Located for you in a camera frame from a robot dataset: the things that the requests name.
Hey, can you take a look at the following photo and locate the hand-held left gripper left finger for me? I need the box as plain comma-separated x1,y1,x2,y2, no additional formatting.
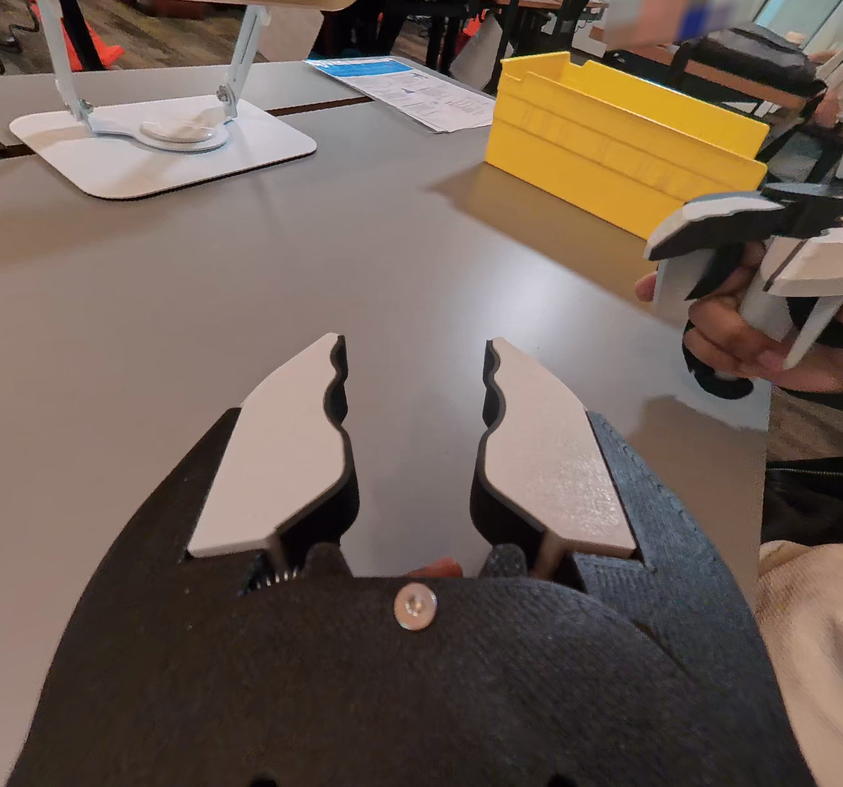
187,332,361,568

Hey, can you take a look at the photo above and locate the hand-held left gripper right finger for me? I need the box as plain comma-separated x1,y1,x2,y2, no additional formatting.
471,337,638,574

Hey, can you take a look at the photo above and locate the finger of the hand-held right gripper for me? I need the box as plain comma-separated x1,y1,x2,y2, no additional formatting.
766,227,843,372
644,191,786,325

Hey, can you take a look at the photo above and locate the yellow plastic bin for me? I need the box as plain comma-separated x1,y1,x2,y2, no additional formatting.
485,51,770,241

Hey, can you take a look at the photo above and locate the grey desk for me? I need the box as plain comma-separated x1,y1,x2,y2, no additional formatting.
0,56,773,787

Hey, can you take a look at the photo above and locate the person's right hand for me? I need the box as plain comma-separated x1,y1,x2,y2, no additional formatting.
634,272,843,394

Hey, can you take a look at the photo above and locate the black backpack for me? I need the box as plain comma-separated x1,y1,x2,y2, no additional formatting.
672,23,827,117

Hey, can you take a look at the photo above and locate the dark green zip jacket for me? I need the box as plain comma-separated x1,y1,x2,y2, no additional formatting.
760,461,843,547

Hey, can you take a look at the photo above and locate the white tilting stand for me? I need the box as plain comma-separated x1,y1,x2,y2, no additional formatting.
0,0,330,200

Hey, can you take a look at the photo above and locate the cream white shirt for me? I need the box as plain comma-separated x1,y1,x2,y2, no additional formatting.
754,540,843,787

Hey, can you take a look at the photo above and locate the printed paper sheet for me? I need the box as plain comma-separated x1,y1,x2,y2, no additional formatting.
306,57,496,134

